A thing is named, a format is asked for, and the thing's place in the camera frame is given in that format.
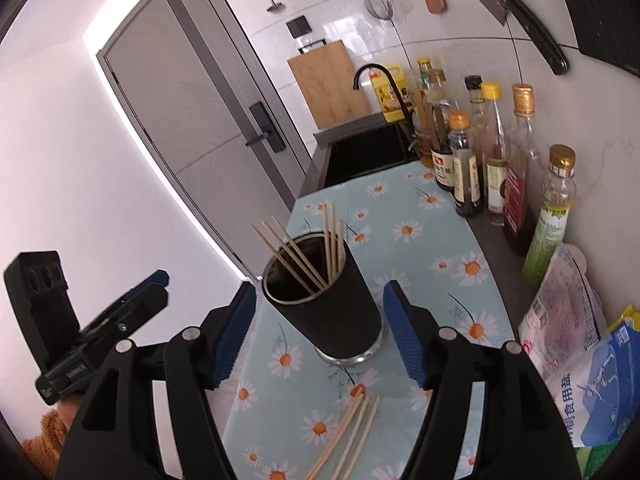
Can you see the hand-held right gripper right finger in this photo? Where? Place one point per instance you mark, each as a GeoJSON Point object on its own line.
{"type": "Point", "coordinates": [405, 335]}

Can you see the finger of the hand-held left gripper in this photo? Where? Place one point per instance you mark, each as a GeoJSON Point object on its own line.
{"type": "Point", "coordinates": [140, 306]}
{"type": "Point", "coordinates": [150, 278]}

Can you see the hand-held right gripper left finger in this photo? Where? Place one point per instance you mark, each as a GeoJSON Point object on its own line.
{"type": "Point", "coordinates": [232, 335]}

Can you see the black cylindrical utensil holder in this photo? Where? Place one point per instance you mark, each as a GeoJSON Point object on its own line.
{"type": "Point", "coordinates": [340, 310]}

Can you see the bunch of bamboo chopsticks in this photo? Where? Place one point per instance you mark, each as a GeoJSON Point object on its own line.
{"type": "Point", "coordinates": [328, 247]}

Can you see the person's left forearm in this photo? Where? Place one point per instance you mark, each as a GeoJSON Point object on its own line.
{"type": "Point", "coordinates": [45, 440]}

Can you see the daisy print tablecloth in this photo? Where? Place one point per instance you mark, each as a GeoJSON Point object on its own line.
{"type": "Point", "coordinates": [400, 260]}

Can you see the pink and white bag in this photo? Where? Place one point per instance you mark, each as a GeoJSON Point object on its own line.
{"type": "Point", "coordinates": [560, 310]}

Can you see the soy sauce bottle red label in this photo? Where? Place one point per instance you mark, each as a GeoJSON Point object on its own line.
{"type": "Point", "coordinates": [442, 170]}

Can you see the grey door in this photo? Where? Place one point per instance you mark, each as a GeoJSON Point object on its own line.
{"type": "Point", "coordinates": [175, 110]}

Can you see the clear bottle green label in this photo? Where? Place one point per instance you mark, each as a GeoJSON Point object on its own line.
{"type": "Point", "coordinates": [547, 230]}

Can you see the glass bottle yellow cap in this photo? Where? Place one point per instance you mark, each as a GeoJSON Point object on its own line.
{"type": "Point", "coordinates": [495, 180]}

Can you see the black kitchen sink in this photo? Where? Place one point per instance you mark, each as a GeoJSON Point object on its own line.
{"type": "Point", "coordinates": [365, 155]}

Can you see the blue and white salt bag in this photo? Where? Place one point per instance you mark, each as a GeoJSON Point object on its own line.
{"type": "Point", "coordinates": [600, 395]}

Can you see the yellow packet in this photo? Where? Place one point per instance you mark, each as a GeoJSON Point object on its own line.
{"type": "Point", "coordinates": [627, 320]}

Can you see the green sugar bag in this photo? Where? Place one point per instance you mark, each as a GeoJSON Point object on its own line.
{"type": "Point", "coordinates": [595, 460]}

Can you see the yellow oil jug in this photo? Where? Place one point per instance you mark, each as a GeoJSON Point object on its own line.
{"type": "Point", "coordinates": [385, 95]}

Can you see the glass bottle black cap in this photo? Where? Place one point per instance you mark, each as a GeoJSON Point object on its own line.
{"type": "Point", "coordinates": [472, 85]}

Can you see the wooden cutting board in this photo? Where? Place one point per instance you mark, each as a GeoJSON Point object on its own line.
{"type": "Point", "coordinates": [325, 85]}

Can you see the black gooseneck faucet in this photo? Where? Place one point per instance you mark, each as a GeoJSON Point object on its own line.
{"type": "Point", "coordinates": [372, 66]}

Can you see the small black wall switch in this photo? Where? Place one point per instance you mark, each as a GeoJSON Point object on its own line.
{"type": "Point", "coordinates": [298, 26]}

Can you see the black wall outlet panel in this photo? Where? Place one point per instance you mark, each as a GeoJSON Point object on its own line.
{"type": "Point", "coordinates": [600, 15]}

